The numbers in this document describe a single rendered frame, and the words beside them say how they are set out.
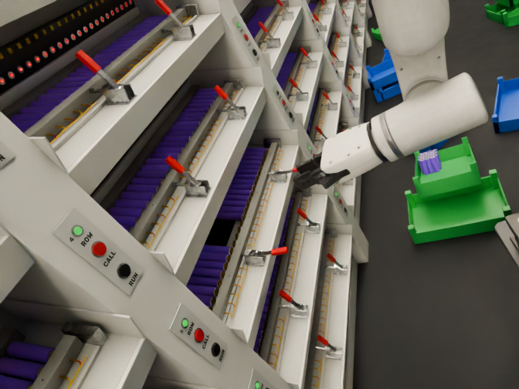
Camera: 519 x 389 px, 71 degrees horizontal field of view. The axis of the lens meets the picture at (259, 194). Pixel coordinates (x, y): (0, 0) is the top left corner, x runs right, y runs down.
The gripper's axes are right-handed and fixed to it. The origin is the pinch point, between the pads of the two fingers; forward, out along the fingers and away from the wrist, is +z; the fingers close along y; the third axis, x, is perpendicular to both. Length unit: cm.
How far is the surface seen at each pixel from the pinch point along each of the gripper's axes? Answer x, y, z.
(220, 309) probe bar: 3.7, 24.7, 17.5
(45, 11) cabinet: -53, -7, 25
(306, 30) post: -3, -101, 14
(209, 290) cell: 2.3, 20.8, 20.9
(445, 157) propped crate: 66, -77, -11
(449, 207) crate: 68, -50, -8
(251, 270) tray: 7.1, 13.9, 16.4
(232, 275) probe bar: 3.7, 17.1, 17.5
